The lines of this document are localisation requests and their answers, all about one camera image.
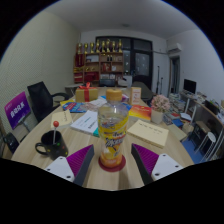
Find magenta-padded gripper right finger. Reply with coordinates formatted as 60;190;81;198
130;143;184;186

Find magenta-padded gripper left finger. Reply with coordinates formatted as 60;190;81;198
44;143;95;187

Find yellow-labelled orange drink bottle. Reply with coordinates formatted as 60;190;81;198
97;88;130;169

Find black dotted mug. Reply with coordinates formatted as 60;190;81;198
34;129;69;161

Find pale yellow envelope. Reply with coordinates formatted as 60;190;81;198
126;118;170;149

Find red-tipped white stick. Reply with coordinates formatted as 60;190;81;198
52;120;60;145

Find pale yellow note card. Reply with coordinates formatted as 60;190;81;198
50;109;74;128

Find white booklet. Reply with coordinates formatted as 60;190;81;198
69;109;99;136

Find black armrest chair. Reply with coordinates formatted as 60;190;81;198
2;132;20;154

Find white round stool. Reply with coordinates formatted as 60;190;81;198
201;131;218;163

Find orange yellow book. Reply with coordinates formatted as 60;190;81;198
128;104;153;122

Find pink flowers in white pot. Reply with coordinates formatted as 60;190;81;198
150;94;171;125

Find blue red colourful book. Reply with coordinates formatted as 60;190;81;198
61;101;88;114

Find stack of books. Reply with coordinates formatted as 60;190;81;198
168;93;186;114

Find white side desk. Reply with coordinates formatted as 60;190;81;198
179;91;224;161

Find black office chair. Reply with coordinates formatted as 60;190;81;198
27;80;71;123

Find purple sign board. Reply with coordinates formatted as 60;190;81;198
3;91;32;130

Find black printer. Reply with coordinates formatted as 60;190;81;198
203;99;219;116

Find tan standing card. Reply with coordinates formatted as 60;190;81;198
129;86;143;107

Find brown office chair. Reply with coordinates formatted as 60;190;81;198
131;80;155;103

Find yellow gift box red ribbon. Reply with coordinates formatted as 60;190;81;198
74;82;100;103

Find black computer monitor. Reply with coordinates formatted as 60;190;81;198
183;78;198;95

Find black tripod stand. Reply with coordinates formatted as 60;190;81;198
155;65;164;94

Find black framed glass door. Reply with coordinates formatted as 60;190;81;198
95;35;154;90

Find wooden shelf unit with trophies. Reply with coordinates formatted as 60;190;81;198
73;39;125;84

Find white wall air conditioner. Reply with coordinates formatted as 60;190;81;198
166;42;184;54

